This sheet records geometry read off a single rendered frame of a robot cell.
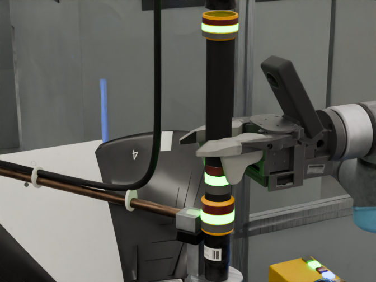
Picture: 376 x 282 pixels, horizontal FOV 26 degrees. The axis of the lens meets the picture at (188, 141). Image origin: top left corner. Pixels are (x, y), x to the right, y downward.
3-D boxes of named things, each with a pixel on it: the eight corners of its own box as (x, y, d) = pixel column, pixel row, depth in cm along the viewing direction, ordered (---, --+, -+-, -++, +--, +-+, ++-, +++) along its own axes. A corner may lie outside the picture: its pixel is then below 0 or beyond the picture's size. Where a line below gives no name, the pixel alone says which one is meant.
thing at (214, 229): (194, 229, 106) (194, 220, 106) (210, 216, 110) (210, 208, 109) (224, 236, 104) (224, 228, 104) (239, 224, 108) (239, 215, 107)
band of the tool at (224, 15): (196, 39, 98) (196, 15, 97) (212, 32, 101) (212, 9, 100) (228, 43, 96) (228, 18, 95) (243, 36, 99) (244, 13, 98)
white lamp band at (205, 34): (195, 37, 98) (195, 31, 97) (212, 30, 101) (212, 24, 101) (228, 41, 96) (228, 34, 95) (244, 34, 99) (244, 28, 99)
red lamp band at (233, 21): (195, 23, 97) (195, 17, 97) (212, 17, 101) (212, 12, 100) (228, 27, 95) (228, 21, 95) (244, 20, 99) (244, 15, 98)
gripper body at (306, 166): (265, 193, 104) (343, 178, 109) (268, 130, 101) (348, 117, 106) (236, 173, 111) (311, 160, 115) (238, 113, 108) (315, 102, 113)
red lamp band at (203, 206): (194, 211, 105) (194, 202, 105) (210, 199, 109) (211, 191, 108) (224, 217, 103) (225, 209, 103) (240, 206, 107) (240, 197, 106)
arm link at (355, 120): (375, 112, 108) (338, 96, 115) (346, 116, 106) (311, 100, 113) (370, 164, 110) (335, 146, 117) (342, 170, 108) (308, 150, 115)
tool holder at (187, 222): (168, 285, 109) (167, 219, 106) (193, 264, 115) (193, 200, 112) (228, 302, 105) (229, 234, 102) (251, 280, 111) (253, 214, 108)
